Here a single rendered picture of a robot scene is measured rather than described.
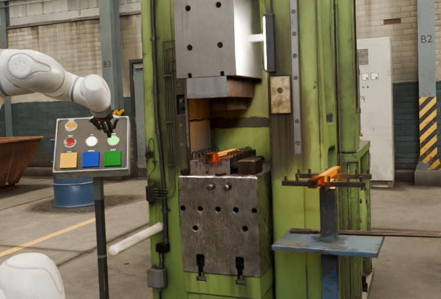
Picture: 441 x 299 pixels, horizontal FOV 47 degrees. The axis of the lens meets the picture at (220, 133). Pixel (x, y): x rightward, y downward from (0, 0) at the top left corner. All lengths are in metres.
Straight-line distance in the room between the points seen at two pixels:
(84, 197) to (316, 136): 4.94
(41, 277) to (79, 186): 5.60
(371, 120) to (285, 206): 5.14
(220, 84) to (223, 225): 0.63
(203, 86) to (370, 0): 6.07
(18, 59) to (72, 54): 8.70
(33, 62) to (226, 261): 1.33
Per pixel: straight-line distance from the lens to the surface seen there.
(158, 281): 2.72
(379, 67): 7.48
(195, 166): 2.40
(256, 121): 2.78
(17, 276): 1.34
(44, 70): 1.47
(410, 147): 8.12
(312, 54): 2.38
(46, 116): 10.50
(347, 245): 2.06
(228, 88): 2.34
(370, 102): 7.48
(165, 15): 2.63
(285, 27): 2.41
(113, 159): 2.41
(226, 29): 2.34
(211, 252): 2.39
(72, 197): 6.94
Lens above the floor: 1.23
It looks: 3 degrees down
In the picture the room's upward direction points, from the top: 2 degrees counter-clockwise
